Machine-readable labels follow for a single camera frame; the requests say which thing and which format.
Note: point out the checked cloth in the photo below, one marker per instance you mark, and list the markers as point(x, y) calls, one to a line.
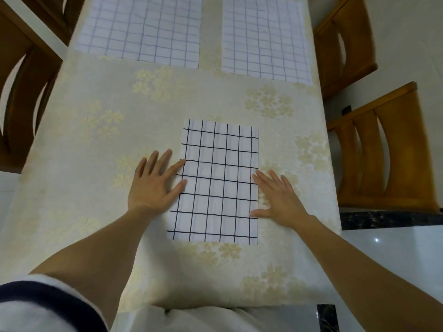
point(221, 190)
point(145, 31)

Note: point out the table with cream floral tablecloth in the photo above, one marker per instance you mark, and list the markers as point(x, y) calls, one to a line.
point(86, 169)

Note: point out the person's left hand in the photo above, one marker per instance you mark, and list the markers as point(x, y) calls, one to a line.
point(152, 190)

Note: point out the wooden dining chair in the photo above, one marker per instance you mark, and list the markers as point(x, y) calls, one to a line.
point(20, 34)
point(360, 41)
point(45, 13)
point(412, 145)

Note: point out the small black box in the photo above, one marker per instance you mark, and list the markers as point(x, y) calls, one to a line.
point(346, 110)

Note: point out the person's right forearm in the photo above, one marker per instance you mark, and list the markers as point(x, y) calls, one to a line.
point(363, 273)

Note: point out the person's left forearm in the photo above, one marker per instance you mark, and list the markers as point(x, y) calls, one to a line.
point(104, 252)

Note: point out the person's right hand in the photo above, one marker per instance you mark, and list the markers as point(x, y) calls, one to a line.
point(283, 207)

